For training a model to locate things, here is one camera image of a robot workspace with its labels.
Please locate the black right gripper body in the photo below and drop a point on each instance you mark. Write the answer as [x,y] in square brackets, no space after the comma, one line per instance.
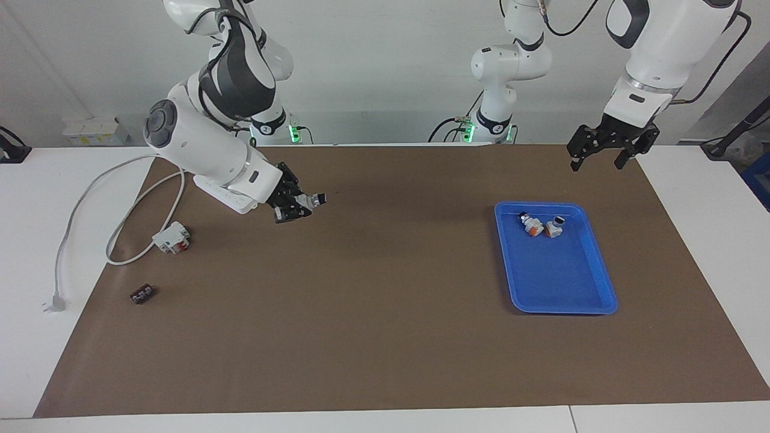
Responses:
[278,191]

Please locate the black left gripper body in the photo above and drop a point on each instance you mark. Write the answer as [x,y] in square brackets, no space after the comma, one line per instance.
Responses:
[619,133]

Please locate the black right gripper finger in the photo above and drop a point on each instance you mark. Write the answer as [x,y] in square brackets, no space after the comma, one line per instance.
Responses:
[289,215]
[295,180]

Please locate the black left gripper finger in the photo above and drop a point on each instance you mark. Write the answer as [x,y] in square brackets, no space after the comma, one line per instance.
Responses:
[585,141]
[645,139]

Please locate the white rotary switch black knob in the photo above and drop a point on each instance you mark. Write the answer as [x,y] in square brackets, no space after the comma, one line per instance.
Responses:
[316,199]

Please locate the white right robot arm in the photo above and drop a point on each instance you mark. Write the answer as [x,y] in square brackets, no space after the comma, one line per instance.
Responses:
[198,138]

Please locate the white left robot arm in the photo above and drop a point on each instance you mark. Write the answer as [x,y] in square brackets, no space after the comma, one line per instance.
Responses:
[662,48]

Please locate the white power strip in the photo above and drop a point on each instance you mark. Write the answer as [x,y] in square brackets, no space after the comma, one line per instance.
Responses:
[239,205]

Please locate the black stand leg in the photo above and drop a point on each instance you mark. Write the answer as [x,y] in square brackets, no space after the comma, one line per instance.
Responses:
[731,137]

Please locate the white red circuit breaker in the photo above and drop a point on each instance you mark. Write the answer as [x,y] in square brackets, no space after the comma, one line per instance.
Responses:
[170,237]

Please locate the blue crate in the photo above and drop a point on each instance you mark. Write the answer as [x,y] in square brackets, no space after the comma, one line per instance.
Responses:
[759,180]

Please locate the brown table mat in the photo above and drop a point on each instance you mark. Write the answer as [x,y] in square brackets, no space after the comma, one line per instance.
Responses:
[385,300]

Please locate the blue plastic tray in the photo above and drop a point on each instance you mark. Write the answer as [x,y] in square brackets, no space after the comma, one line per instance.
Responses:
[559,276]

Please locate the small black terminal block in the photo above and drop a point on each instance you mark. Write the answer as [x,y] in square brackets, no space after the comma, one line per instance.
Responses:
[142,294]

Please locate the white background box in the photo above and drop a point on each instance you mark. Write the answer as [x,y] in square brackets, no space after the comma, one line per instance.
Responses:
[90,132]

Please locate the orange switch with round knob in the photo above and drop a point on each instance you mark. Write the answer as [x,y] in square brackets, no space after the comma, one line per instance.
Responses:
[553,229]

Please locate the white orange rotary switch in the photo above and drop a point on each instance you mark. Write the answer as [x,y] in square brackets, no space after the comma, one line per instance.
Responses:
[532,227]

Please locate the black clamp mount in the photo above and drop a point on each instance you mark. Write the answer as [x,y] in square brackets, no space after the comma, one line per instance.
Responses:
[12,153]

